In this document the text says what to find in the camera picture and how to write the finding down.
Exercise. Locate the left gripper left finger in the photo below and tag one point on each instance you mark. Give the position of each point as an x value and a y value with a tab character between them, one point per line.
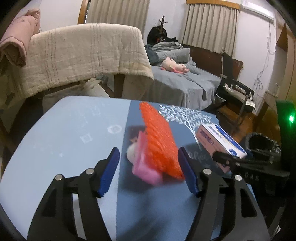
54	218

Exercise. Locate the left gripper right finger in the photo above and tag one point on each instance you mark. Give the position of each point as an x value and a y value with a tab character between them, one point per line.
242	218

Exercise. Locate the white blue medicine box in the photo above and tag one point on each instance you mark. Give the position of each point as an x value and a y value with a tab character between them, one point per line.
211	138

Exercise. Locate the orange foam net sleeve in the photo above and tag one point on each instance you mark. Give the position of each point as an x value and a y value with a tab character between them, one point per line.
162	150

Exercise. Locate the pink foam net sleeve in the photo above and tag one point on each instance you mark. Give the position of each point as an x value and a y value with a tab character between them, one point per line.
141	167

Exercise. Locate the small white tissue ball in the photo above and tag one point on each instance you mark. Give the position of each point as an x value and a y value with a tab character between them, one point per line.
131	153

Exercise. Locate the black lined trash bin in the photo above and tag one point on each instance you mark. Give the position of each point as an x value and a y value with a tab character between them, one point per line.
261	148

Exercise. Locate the silver chair cushion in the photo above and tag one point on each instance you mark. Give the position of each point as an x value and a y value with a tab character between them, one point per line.
240	95

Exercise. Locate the brown wooden wardrobe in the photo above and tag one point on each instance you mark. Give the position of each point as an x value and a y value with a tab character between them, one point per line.
282	83

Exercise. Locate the blue patterned table cloth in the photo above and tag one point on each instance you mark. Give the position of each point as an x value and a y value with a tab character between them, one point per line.
73	136

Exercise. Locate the black metal armchair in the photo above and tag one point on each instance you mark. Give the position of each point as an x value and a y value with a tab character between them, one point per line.
227	100

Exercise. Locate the bed with grey sheet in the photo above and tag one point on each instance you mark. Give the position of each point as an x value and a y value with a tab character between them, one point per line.
190	90

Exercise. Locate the pink plush toy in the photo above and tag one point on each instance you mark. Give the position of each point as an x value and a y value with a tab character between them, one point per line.
170	65

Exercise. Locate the right beige curtain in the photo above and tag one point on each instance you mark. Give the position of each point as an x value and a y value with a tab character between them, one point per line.
212	27

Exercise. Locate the beige curtain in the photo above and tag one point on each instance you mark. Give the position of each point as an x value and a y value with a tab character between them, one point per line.
121	12
212	27

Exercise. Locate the beige striped blanket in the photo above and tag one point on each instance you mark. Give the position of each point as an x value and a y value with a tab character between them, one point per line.
74	53

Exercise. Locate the white air conditioner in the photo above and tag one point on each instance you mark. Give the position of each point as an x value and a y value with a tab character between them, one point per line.
257	10

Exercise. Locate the pink quilted jacket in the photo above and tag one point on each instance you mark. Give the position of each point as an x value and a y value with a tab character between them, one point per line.
16	39

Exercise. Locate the wooden coat stand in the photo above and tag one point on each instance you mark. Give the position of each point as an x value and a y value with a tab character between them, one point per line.
162	21

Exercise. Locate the left beige curtain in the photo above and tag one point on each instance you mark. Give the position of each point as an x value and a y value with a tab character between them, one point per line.
121	12

